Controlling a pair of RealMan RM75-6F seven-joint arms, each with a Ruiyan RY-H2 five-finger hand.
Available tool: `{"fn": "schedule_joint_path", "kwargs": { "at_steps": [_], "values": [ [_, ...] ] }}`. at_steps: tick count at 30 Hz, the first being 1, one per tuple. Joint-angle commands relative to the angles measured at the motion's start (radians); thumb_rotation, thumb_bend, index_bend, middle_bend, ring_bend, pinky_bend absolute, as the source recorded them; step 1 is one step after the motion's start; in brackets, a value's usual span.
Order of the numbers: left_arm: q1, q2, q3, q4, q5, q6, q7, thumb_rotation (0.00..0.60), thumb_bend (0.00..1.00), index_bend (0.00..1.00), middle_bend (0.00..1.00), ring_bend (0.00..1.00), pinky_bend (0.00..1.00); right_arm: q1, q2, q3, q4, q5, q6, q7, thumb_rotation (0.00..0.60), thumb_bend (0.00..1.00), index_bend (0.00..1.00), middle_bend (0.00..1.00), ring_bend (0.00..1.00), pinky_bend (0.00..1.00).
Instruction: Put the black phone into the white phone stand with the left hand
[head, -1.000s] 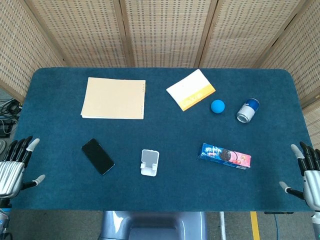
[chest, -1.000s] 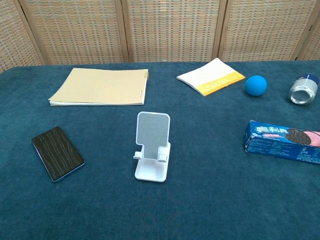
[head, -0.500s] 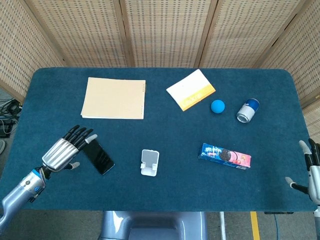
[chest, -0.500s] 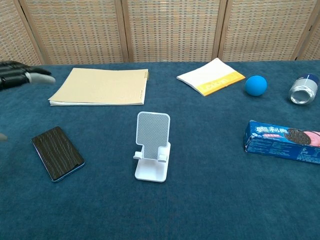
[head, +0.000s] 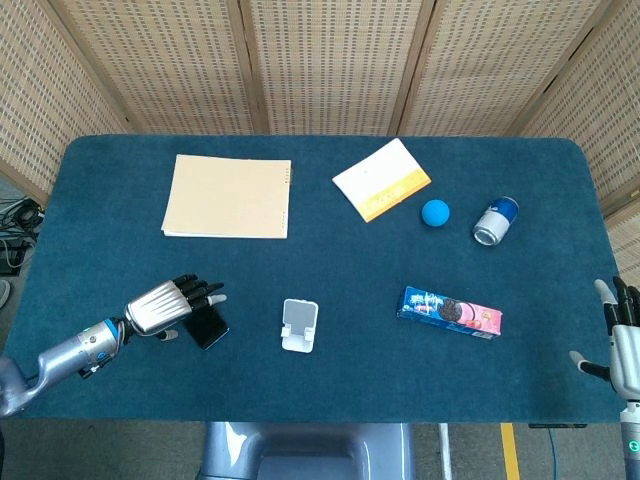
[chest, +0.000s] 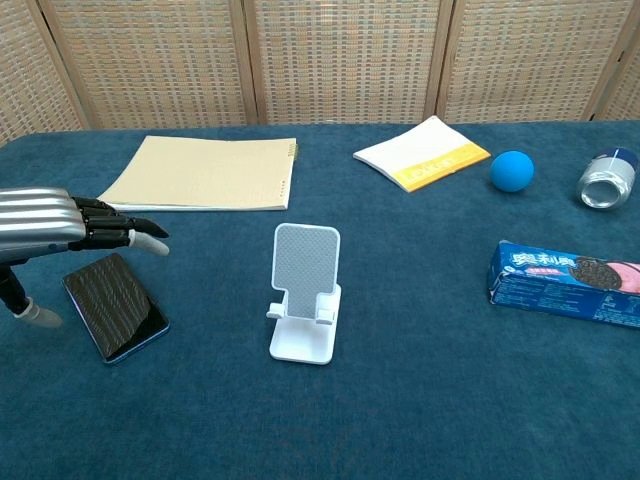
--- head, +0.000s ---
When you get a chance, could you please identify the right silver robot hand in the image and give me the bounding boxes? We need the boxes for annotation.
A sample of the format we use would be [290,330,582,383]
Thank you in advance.
[569,276,640,401]

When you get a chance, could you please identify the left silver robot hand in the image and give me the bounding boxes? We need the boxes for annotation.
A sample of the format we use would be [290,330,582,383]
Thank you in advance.
[122,273,228,345]

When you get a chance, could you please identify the black smartphone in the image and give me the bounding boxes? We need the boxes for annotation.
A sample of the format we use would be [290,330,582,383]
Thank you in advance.
[183,304,231,351]

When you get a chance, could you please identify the white phone stand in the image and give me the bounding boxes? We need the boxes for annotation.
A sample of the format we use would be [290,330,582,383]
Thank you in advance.
[280,298,320,353]

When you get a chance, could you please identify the beige manila folder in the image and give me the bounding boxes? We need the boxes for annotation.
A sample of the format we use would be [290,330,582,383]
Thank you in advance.
[160,154,293,240]

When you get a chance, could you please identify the blue table cloth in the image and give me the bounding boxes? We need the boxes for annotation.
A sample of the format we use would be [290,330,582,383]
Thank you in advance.
[0,133,632,425]

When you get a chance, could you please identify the blue cookie box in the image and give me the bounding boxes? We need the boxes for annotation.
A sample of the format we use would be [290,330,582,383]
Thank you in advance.
[397,285,504,343]

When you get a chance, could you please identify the blue and silver can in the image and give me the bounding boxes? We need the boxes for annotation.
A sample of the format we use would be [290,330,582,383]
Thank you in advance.
[472,195,520,247]

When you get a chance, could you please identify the grey robot torso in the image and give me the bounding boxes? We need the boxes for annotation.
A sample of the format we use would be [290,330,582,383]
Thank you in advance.
[195,421,417,480]

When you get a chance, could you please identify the blue foam ball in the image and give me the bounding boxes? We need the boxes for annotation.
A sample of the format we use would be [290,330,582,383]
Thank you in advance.
[421,198,452,228]

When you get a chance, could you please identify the white and yellow booklet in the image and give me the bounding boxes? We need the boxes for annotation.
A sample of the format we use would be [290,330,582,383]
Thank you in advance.
[332,138,432,224]

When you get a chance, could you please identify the woven folding screen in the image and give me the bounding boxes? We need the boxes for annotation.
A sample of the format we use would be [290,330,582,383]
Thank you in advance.
[0,0,640,274]

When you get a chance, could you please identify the blue cable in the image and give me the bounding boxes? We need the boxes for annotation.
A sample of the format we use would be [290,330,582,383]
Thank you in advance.
[546,427,559,480]

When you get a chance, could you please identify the black cables and adapters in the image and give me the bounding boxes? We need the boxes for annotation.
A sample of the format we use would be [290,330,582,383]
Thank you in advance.
[0,197,46,275]

